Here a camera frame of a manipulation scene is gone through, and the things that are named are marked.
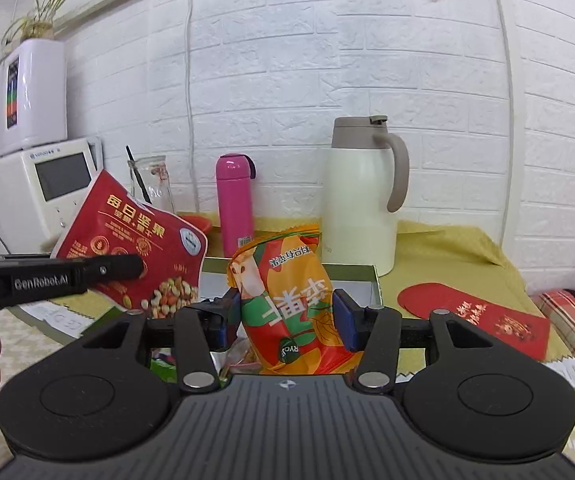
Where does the orange snack packet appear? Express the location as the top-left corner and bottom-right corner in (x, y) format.
(226, 223), (364, 377)

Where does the yellow-green tablecloth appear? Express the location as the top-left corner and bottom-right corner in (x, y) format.
(52, 212), (571, 382)

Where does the beige water dispenser with screen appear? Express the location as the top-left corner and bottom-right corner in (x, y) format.
(0, 137), (106, 257)

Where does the white wall pipe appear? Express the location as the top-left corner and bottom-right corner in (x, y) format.
(484, 0), (524, 262)

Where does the red plastic bowl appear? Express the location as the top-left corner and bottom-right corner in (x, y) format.
(179, 212), (221, 234)

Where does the red nut packet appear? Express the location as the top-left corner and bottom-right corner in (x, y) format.
(49, 169), (209, 319)

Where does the red envelope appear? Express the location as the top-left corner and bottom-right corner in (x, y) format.
(397, 282), (553, 362)

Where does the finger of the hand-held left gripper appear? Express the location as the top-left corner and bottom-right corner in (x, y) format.
(76, 253), (146, 289)

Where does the green cardboard box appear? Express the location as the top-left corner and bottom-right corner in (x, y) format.
(150, 257), (384, 382)

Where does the white water purifier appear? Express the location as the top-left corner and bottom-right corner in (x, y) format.
(0, 39), (68, 162)

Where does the cream thermos jug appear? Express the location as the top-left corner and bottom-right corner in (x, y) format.
(321, 115), (411, 277)

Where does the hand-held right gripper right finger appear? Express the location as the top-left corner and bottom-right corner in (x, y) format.
(332, 288), (497, 394)

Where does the clear glass carafe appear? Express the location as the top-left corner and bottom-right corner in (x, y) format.
(127, 156), (177, 217)

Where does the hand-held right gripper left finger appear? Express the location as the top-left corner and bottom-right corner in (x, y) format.
(81, 289), (243, 394)

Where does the pink insulated bottle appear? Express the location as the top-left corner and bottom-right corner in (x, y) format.
(216, 154), (258, 259)

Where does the potted green plant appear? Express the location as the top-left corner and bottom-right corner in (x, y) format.
(0, 0), (81, 54)

